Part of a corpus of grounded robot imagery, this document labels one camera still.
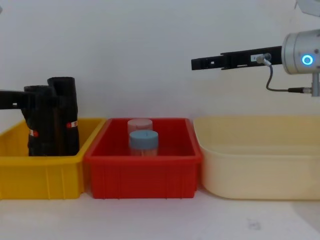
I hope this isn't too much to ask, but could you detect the clear jar with blue lid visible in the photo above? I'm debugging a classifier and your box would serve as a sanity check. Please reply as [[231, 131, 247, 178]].
[[128, 129, 159, 157]]

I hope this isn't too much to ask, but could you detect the red plastic bin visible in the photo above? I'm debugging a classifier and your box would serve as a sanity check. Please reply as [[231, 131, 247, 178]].
[[82, 117, 203, 200]]

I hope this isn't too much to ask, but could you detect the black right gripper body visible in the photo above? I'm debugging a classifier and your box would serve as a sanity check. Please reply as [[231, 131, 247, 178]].
[[220, 45, 284, 71]]

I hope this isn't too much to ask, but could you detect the thin dark gripper cable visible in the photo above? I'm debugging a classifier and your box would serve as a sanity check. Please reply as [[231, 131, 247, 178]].
[[256, 52, 313, 94]]

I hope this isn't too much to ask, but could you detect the black roll with red label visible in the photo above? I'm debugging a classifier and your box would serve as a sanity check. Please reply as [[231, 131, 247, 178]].
[[23, 85, 61, 157], [46, 76, 81, 156]]

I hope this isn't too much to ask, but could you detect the clear jar with pink lid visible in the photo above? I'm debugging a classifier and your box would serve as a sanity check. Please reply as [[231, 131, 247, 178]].
[[127, 118, 154, 135]]

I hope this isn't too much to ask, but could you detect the cream plastic tub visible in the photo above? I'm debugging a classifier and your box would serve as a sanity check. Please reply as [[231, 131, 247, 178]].
[[192, 115, 320, 201]]

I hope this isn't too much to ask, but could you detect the yellow plastic bin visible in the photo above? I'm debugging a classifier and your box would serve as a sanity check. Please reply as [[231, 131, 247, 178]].
[[0, 117, 107, 201]]

